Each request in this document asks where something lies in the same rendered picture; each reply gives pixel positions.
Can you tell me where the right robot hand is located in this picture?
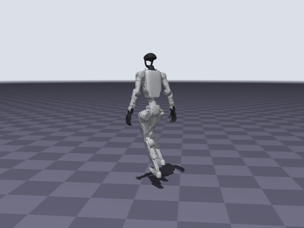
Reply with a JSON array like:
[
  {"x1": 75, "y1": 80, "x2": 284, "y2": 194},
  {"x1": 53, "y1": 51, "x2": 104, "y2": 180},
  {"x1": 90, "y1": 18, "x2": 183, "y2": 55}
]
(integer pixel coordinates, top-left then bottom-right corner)
[{"x1": 169, "y1": 105, "x2": 177, "y2": 123}]

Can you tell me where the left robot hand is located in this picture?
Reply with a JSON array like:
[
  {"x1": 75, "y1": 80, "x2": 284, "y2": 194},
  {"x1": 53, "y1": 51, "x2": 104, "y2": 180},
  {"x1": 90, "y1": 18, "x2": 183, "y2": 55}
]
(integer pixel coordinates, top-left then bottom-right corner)
[{"x1": 126, "y1": 108, "x2": 134, "y2": 126}]

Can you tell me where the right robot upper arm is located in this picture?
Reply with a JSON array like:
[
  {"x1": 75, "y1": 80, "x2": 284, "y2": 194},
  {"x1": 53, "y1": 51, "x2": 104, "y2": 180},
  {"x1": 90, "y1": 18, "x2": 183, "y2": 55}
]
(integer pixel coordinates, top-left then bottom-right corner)
[{"x1": 161, "y1": 72, "x2": 171, "y2": 95}]

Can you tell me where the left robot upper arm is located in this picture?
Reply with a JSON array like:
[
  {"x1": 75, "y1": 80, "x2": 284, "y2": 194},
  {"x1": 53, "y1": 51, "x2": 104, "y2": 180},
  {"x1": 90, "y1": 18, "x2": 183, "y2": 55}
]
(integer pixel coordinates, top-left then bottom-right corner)
[{"x1": 135, "y1": 71, "x2": 145, "y2": 96}]

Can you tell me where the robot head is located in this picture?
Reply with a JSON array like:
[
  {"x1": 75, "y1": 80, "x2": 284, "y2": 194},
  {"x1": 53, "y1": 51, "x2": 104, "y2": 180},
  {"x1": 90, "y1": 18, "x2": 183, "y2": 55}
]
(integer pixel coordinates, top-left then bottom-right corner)
[{"x1": 144, "y1": 53, "x2": 157, "y2": 70}]

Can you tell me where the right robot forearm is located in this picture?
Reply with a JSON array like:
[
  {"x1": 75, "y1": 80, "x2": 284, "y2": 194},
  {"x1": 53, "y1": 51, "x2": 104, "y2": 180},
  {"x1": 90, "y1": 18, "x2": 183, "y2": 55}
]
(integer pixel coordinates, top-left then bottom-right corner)
[{"x1": 167, "y1": 92, "x2": 175, "y2": 109}]

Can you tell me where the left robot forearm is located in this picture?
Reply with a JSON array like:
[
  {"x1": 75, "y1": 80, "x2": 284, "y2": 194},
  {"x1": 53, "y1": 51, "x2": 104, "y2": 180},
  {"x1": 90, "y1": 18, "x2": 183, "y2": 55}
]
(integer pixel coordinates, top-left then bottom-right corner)
[{"x1": 128, "y1": 89, "x2": 138, "y2": 112}]

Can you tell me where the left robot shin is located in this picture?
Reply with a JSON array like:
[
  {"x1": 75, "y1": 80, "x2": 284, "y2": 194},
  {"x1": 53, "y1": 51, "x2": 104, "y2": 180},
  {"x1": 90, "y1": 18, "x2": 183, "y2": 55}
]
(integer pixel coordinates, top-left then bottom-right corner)
[{"x1": 144, "y1": 140, "x2": 160, "y2": 172}]

